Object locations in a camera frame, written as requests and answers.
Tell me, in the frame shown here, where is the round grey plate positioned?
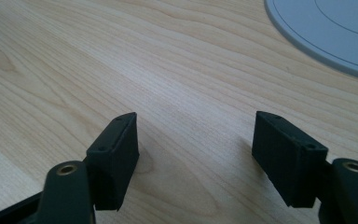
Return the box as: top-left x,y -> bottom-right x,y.
263,0 -> 358,82

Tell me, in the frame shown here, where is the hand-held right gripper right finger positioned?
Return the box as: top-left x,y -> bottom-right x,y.
251,110 -> 329,209

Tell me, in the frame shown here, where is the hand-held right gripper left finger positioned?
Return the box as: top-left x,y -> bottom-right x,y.
86,111 -> 140,212

